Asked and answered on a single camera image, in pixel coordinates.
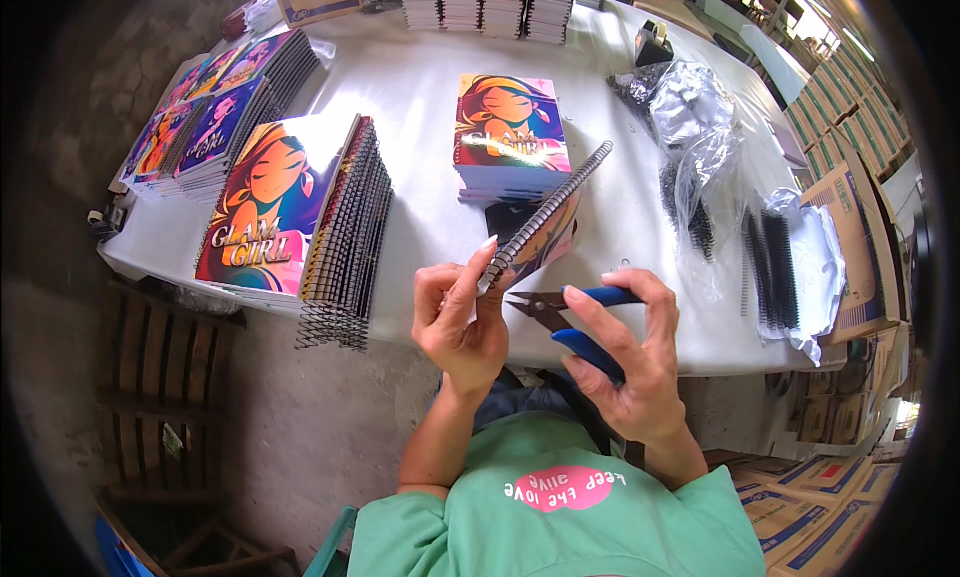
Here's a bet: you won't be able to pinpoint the person's left hand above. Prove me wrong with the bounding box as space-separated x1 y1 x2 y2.
411 235 519 398

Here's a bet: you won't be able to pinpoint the person's right hand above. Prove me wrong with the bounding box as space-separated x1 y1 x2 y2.
558 268 681 443

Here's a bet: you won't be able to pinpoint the blue handled cutting pliers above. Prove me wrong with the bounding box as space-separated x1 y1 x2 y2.
506 284 646 386

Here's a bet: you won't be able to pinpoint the colourful spiral notebook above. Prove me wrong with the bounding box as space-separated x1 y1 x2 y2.
476 140 615 297

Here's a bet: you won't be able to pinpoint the person's legs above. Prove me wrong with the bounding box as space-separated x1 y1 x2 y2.
437 365 646 469

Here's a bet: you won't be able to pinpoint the black flat object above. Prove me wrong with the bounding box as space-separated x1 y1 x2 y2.
484 200 543 249

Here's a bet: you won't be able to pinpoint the white table cover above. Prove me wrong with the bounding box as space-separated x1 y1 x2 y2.
97 0 849 377

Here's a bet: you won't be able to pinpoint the bundle of black spiral coils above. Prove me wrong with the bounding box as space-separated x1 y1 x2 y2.
739 207 801 332

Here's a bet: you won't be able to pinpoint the person's body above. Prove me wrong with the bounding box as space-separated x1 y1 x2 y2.
346 410 767 577

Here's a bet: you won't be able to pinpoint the white wrapping paper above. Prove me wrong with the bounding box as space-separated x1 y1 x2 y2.
748 187 848 367

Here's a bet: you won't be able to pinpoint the stack of black spiral-bound notebooks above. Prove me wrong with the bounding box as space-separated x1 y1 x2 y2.
192 113 396 353

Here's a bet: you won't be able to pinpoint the stack of unbound colourful notebooks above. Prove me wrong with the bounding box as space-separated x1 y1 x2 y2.
452 73 573 207

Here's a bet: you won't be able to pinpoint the pile of brown cartons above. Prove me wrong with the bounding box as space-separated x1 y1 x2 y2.
729 397 912 577

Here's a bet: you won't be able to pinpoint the clear bag of black spirals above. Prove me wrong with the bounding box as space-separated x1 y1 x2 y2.
605 60 745 264

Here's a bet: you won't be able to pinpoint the teal chair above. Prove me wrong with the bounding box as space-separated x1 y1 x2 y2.
303 505 360 577

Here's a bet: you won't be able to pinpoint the open brown cardboard box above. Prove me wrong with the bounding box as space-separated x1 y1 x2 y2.
798 160 903 346

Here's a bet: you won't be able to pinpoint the dark wooden chair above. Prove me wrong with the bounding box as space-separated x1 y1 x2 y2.
93 277 303 577

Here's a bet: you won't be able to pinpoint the black tape dispenser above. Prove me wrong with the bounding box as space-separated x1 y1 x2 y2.
633 19 675 68

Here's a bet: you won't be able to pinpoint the stacks of flat cartons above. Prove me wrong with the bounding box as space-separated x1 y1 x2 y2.
782 43 915 182

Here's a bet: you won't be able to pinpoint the rows of stacked colourful notebooks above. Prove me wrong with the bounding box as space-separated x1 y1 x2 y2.
118 28 324 205

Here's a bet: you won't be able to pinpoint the stacks of white-edged notebooks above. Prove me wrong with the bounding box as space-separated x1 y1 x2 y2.
395 0 578 46

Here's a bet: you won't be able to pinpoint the small grey tape dispenser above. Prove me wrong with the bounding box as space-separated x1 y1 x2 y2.
87 200 130 242

